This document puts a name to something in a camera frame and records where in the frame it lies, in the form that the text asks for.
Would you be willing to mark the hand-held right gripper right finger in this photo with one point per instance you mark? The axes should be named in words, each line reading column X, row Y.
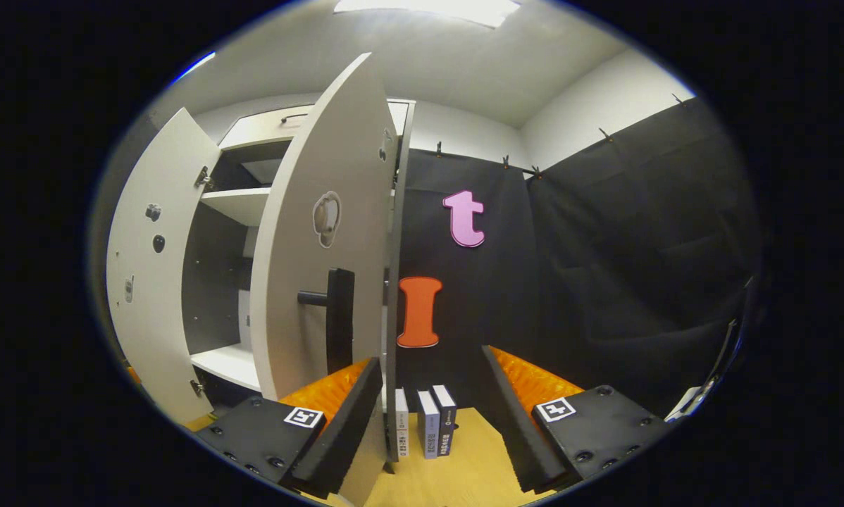
column 517, row 422

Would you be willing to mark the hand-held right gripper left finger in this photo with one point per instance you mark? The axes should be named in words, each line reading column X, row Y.
column 344, row 429

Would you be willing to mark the white cabinet door headphone sticker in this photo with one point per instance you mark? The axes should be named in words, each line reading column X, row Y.
column 302, row 267

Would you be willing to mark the white cabinet door cat sticker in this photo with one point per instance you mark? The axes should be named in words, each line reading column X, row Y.
column 154, row 317

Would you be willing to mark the white book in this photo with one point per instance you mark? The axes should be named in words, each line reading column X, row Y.
column 401, row 422

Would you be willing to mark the dark book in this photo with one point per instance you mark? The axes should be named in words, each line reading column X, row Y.
column 447, row 422

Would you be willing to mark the grey blue book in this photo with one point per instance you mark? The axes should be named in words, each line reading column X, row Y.
column 427, row 426

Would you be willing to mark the white cabinet shelf board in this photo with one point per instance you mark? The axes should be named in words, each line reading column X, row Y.
column 232, row 366
column 242, row 204

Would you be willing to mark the metal door hinge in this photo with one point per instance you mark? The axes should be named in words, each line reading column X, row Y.
column 203, row 178
column 196, row 388

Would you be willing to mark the white and grey cabinet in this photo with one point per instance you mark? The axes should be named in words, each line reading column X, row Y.
column 210, row 282

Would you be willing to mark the white cabinet flap door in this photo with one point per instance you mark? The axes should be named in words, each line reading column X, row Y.
column 260, row 132

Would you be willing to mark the narrow ceiling light strip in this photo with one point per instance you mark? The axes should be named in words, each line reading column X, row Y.
column 195, row 67

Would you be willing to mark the wide ceiling light panel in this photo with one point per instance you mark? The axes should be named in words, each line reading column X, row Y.
column 429, row 8

